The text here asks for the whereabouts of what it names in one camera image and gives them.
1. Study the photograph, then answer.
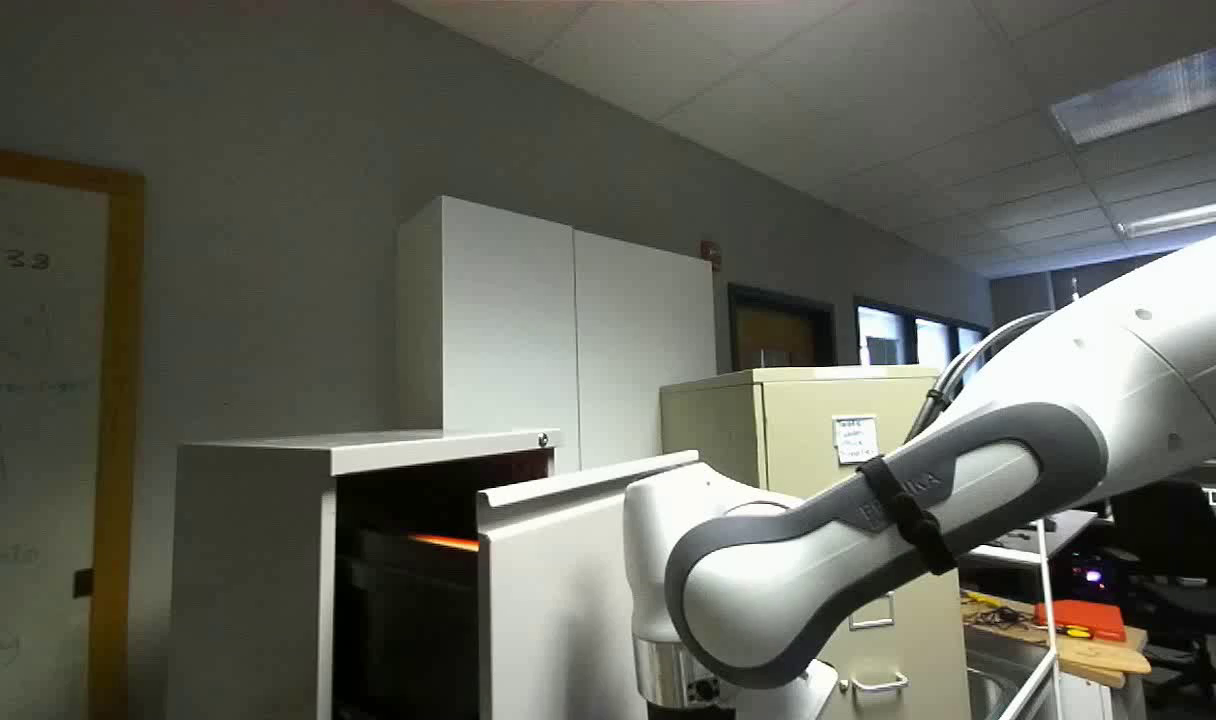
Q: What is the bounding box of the dark framed door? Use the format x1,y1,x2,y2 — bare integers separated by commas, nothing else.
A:
725,279,838,377

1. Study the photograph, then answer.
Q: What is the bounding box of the wood framed whiteboard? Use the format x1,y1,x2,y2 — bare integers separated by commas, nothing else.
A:
0,142,148,720

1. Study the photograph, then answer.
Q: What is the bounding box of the white low drawer cabinet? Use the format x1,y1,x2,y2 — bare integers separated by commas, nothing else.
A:
164,428,558,720

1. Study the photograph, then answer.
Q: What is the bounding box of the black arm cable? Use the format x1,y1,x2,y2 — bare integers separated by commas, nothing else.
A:
902,307,1057,447

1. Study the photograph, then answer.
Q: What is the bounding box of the red box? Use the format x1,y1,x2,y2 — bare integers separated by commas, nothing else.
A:
1038,598,1128,643

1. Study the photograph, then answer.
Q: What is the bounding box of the beige metal filing cabinet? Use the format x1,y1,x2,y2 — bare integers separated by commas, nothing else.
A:
655,365,977,720

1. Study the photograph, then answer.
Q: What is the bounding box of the white paper label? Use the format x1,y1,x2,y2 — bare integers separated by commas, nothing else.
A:
833,414,883,467

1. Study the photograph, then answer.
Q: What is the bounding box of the narrow ceiling light panel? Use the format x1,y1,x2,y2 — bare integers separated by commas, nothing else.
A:
1116,194,1216,246

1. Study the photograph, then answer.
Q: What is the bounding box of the white cabinet drawer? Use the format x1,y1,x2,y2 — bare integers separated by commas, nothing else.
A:
472,447,705,720

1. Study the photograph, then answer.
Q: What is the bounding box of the tall white wall cabinet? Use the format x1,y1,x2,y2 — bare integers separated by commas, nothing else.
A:
397,194,719,478

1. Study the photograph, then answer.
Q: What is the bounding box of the black office chair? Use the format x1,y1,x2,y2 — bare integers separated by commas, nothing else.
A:
1108,478,1216,710

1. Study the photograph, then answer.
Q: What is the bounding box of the wooden board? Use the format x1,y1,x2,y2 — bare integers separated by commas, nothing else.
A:
958,587,1154,692

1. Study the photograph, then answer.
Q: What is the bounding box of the dark framed window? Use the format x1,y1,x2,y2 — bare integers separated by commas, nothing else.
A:
852,295,995,372

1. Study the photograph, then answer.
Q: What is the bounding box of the large ceiling light panel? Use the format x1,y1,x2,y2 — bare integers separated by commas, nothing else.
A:
1048,32,1216,149

